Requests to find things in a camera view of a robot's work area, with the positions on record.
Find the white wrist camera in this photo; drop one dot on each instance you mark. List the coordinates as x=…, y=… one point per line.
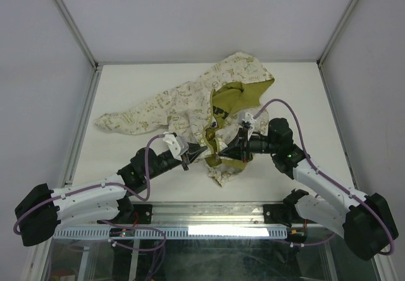
x=248, y=122
x=177, y=145

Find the left aluminium frame post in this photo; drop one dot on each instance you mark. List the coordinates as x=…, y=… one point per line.
x=75, y=32

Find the aluminium frame post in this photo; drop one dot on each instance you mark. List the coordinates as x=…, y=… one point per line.
x=342, y=22
x=75, y=32

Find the cream patterned hooded jacket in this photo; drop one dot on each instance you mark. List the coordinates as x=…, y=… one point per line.
x=204, y=111

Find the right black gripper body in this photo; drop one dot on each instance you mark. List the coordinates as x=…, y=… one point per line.
x=249, y=147

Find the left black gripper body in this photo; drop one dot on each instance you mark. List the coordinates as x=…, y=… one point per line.
x=185, y=160

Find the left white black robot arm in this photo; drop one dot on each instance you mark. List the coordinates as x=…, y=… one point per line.
x=45, y=211

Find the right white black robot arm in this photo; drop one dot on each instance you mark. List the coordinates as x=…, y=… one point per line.
x=365, y=222

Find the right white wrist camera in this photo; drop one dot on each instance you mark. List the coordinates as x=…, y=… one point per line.
x=248, y=122

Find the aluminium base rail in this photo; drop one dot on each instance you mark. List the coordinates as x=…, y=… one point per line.
x=225, y=213

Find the white slotted cable duct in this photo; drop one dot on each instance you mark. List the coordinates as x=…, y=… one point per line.
x=173, y=233

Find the right aluminium frame post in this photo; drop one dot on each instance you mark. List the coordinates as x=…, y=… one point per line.
x=342, y=22

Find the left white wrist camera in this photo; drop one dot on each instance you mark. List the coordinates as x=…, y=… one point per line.
x=177, y=145

